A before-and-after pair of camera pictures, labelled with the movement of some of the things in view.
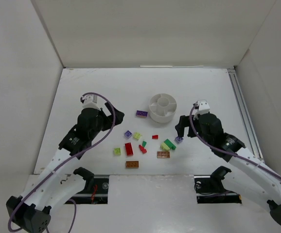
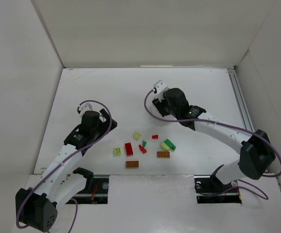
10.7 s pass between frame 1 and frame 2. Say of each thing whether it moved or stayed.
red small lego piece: stayed
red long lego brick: stayed
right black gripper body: moved
